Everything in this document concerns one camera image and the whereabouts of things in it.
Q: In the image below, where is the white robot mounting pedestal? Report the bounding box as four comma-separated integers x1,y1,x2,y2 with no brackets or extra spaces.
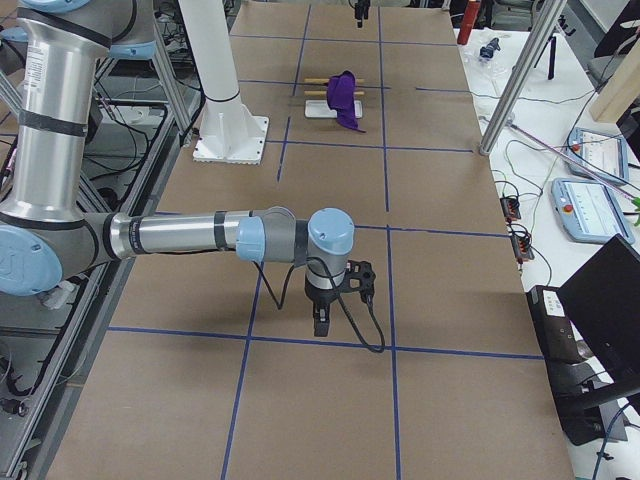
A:
179,0,269,164

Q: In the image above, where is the far blue teach pendant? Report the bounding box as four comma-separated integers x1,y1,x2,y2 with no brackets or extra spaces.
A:
566,127,629,185

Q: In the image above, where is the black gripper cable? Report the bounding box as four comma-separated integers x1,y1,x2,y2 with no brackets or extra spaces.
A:
253,257,387,355

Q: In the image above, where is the black monitor with stand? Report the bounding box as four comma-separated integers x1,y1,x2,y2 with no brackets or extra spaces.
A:
526,235,639,446

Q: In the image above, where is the aluminium side frame rail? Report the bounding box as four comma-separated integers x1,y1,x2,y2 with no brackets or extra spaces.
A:
1,100,185,479

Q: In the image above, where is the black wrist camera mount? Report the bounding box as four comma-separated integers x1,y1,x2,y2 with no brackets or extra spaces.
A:
341,260,376,304

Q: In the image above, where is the wooden board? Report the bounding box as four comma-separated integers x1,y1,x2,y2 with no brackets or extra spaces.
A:
588,21,639,123

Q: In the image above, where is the blue teach pendant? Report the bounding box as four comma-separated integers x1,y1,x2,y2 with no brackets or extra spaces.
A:
551,178,635,245
566,127,629,185

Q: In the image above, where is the long wooden rack rod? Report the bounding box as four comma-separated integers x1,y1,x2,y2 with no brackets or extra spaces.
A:
303,78,365,86

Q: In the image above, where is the near blue teach pendant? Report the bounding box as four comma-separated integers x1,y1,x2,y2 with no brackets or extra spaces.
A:
551,178,635,245

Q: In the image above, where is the purple microfiber towel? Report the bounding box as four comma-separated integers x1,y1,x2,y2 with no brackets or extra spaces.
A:
326,70,364,133

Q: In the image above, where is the grey aluminium frame post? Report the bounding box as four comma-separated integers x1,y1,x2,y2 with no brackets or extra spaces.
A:
479,0,567,156

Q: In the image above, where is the near black power strip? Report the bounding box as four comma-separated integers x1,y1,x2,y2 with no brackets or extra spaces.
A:
510,235,535,265

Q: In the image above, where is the red bottle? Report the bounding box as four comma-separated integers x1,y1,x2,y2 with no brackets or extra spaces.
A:
456,0,481,45

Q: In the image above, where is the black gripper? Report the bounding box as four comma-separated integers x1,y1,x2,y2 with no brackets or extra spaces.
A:
305,280,348,337
353,0,369,20

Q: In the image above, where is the white towel rack base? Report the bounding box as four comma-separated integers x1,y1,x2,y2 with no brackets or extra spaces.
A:
304,100,363,119

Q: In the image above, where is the short wooden rack rod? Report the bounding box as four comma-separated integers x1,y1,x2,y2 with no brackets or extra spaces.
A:
304,90,366,97

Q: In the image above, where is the black power strip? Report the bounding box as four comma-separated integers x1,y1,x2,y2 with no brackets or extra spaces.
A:
510,235,535,265
500,196,521,223

